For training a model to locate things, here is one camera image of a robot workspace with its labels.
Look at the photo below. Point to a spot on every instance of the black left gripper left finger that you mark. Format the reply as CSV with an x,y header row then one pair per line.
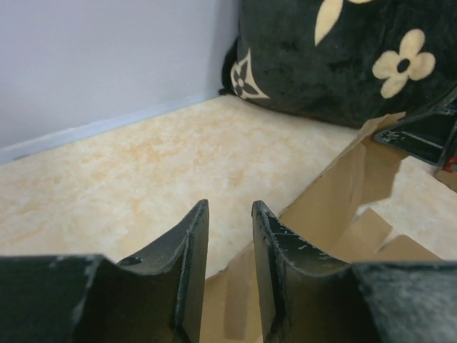
x,y
153,295

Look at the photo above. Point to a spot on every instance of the black floral plush pillow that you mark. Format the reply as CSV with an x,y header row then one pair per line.
x,y
343,62

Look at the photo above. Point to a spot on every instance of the brown cardboard box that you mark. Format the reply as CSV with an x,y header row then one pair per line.
x,y
371,203

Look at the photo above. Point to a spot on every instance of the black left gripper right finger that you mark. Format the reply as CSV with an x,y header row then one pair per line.
x,y
306,295

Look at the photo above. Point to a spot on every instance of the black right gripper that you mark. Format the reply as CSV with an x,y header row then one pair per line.
x,y
428,135

